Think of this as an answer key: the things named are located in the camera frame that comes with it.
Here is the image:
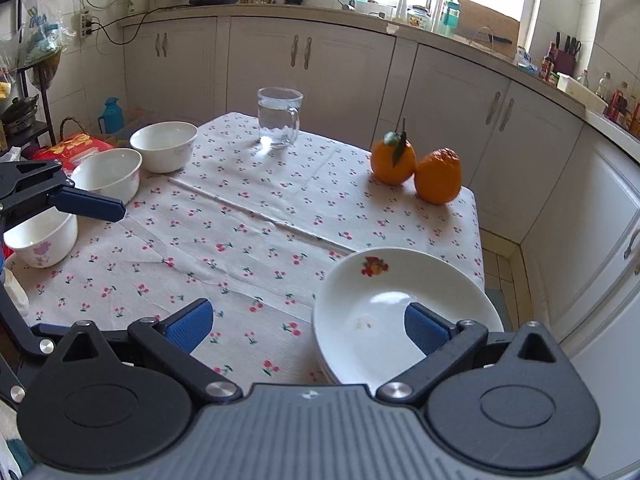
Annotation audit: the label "red snack box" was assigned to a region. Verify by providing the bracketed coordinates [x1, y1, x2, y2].
[32, 132, 113, 174]

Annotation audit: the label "bumpy orange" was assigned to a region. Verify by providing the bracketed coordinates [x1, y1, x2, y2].
[413, 148, 462, 205]

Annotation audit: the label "cardboard box on counter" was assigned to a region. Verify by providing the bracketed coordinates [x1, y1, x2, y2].
[456, 0, 521, 60]

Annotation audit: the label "white power strip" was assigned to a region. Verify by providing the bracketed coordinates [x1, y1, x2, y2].
[79, 9, 93, 39]

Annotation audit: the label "teal thermos jug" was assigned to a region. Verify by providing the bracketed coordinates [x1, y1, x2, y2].
[98, 98, 125, 136]

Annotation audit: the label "white bowl with pink flower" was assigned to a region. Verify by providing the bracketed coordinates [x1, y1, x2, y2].
[3, 207, 78, 269]

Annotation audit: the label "white kitchen cabinets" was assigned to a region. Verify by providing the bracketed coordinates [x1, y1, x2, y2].
[122, 6, 639, 354]

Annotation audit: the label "black metal shelf rack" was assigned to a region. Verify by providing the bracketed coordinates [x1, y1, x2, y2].
[1, 0, 58, 146]

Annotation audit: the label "white plastic bag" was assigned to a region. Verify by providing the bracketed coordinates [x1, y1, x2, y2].
[21, 0, 76, 64]

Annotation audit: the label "knife block with knives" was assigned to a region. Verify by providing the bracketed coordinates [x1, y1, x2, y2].
[554, 32, 582, 76]

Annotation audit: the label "cherry print tablecloth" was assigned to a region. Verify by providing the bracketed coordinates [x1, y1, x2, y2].
[10, 113, 485, 387]

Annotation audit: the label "glass mug with water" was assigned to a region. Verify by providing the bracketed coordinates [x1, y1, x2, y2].
[257, 87, 304, 150]

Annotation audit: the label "orange with leaf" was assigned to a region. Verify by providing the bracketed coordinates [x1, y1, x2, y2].
[370, 119, 418, 186]

